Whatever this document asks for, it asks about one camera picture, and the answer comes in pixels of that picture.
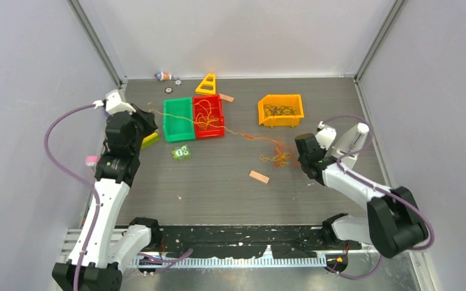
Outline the orange string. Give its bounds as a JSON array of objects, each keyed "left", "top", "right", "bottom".
[{"left": 243, "top": 134, "right": 302, "bottom": 169}]

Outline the yellow string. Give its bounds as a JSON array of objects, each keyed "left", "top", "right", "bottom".
[{"left": 147, "top": 98, "right": 292, "bottom": 167}]

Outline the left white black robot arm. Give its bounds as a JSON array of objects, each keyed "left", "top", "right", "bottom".
[{"left": 44, "top": 103, "right": 162, "bottom": 290}]

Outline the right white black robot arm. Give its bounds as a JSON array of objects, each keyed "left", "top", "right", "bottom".
[{"left": 295, "top": 133, "right": 434, "bottom": 258}]

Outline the yellow triangle block near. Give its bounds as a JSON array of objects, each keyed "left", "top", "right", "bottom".
[{"left": 141, "top": 132, "right": 160, "bottom": 150}]

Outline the yellow triangle block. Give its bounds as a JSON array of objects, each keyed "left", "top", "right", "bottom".
[
  {"left": 195, "top": 73, "right": 217, "bottom": 96},
  {"left": 141, "top": 132, "right": 160, "bottom": 150}
]

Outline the green plastic bin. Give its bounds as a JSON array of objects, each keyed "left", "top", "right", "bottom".
[{"left": 163, "top": 97, "right": 196, "bottom": 142}]

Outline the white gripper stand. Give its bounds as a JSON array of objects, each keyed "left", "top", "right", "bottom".
[{"left": 330, "top": 122, "right": 370, "bottom": 169}]

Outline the green owl toy block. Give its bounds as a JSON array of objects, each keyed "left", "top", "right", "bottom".
[{"left": 172, "top": 144, "right": 191, "bottom": 161}]

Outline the pink gripper stand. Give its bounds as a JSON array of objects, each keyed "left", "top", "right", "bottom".
[{"left": 85, "top": 156, "right": 100, "bottom": 168}]

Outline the small toy figurine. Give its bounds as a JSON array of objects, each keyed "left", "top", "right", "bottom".
[{"left": 154, "top": 71, "right": 172, "bottom": 81}]

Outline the tan wooden block near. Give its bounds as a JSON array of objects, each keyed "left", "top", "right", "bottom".
[{"left": 249, "top": 170, "right": 269, "bottom": 184}]

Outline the tan wooden block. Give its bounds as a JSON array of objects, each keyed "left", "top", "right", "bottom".
[
  {"left": 219, "top": 93, "right": 234, "bottom": 102},
  {"left": 249, "top": 170, "right": 269, "bottom": 184}
]

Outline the yellow triangle block far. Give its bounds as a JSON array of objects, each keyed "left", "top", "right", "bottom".
[{"left": 195, "top": 73, "right": 217, "bottom": 96}]

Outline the red plastic bin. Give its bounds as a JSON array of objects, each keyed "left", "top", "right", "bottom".
[{"left": 192, "top": 95, "right": 225, "bottom": 139}]

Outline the orange plastic bin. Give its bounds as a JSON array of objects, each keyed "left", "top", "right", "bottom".
[{"left": 257, "top": 94, "right": 305, "bottom": 128}]

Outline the tan wooden block far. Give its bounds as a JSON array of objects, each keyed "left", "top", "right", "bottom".
[{"left": 219, "top": 93, "right": 234, "bottom": 102}]

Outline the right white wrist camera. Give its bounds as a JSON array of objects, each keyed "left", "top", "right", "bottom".
[{"left": 314, "top": 121, "right": 337, "bottom": 150}]

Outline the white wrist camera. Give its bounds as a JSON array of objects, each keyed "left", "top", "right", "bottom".
[
  {"left": 314, "top": 121, "right": 337, "bottom": 150},
  {"left": 92, "top": 89, "right": 137, "bottom": 115}
]

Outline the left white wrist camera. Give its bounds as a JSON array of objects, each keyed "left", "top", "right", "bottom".
[{"left": 92, "top": 89, "right": 137, "bottom": 115}]

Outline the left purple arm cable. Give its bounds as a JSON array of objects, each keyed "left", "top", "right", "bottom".
[{"left": 43, "top": 103, "right": 194, "bottom": 291}]

